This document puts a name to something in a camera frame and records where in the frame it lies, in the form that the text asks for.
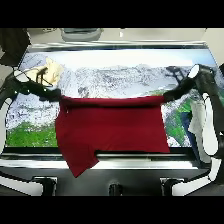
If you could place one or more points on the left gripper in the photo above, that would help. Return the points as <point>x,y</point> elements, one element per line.
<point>51,95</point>

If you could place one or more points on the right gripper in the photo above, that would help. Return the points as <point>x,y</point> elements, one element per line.
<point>170,94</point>

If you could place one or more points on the red T-shirt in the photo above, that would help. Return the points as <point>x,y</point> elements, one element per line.
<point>110,126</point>

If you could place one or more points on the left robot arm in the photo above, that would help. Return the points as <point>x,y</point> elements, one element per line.
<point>23,87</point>

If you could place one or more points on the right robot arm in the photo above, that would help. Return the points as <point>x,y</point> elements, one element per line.
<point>210,133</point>

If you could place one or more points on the cream garment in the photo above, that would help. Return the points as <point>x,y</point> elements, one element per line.
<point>55,71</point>

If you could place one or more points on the pale grey garment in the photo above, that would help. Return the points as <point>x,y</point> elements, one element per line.
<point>197,116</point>

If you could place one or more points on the blue garment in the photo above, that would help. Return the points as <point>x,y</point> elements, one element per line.
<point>188,133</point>

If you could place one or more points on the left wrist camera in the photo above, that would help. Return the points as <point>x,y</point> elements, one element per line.
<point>42,76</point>

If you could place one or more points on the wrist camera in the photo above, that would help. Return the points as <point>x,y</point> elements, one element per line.
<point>42,76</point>
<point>174,72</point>

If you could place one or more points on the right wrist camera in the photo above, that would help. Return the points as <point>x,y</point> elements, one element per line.
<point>174,72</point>

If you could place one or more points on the silver frame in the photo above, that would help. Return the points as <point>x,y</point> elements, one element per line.
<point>143,164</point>

